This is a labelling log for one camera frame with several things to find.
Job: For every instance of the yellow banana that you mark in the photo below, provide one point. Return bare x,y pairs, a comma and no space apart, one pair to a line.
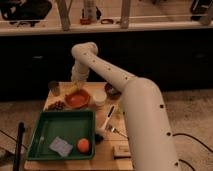
74,88

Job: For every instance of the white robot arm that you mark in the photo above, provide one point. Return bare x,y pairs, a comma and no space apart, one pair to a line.
148,129

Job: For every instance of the dark brown bowl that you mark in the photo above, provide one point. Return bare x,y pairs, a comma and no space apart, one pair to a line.
111,92

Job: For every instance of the red bowl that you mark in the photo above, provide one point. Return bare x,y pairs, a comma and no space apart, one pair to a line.
77,99

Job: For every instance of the white cup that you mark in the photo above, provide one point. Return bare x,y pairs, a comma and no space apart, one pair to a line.
99,97

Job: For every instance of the silver fork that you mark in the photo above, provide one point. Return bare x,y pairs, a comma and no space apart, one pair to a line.
114,130

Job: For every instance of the bunch of dark grapes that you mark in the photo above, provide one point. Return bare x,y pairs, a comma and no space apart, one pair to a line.
58,105

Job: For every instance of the metal cup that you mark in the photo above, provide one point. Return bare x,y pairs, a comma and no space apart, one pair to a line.
54,88

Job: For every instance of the green plastic tray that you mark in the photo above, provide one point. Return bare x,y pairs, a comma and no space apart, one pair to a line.
70,126

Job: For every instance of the orange fruit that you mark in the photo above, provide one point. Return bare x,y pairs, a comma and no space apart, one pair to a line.
83,145

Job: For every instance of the small wooden block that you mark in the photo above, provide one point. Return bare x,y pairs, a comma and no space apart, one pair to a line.
121,151

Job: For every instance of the blue grey sponge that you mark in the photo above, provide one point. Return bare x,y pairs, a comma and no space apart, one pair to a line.
62,147

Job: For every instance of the black pole stand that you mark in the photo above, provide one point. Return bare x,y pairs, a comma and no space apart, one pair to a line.
16,162

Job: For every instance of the black bag on shelf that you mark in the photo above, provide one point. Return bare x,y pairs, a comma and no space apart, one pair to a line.
28,10

